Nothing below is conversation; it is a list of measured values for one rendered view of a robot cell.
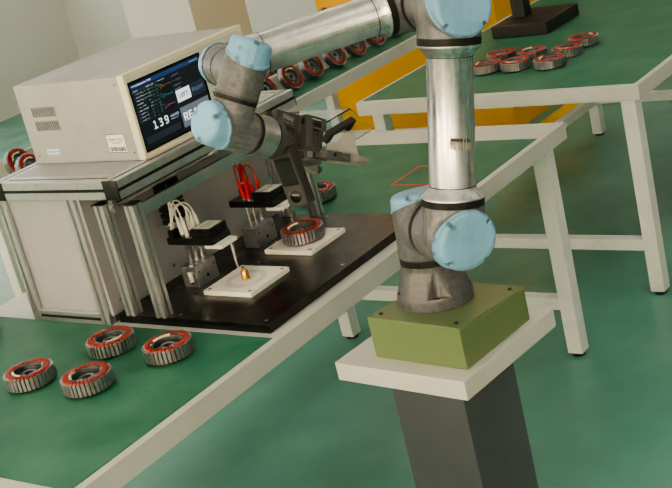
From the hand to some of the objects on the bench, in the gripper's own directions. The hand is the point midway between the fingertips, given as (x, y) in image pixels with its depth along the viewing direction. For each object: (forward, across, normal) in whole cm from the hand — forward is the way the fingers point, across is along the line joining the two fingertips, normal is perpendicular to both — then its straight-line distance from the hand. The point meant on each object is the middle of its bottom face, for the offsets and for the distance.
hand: (343, 168), depth 234 cm
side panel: (+16, +102, +22) cm, 105 cm away
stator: (-6, +66, +40) cm, 77 cm away
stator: (+8, +58, +32) cm, 67 cm away
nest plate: (+57, +63, +1) cm, 85 cm away
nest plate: (+36, +62, +13) cm, 73 cm away
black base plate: (+47, +64, +9) cm, 80 cm away
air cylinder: (+34, +77, +12) cm, 85 cm away
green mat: (-10, +84, +40) cm, 93 cm away
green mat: (+101, +88, -26) cm, 136 cm away
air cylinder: (+55, +77, 0) cm, 95 cm away
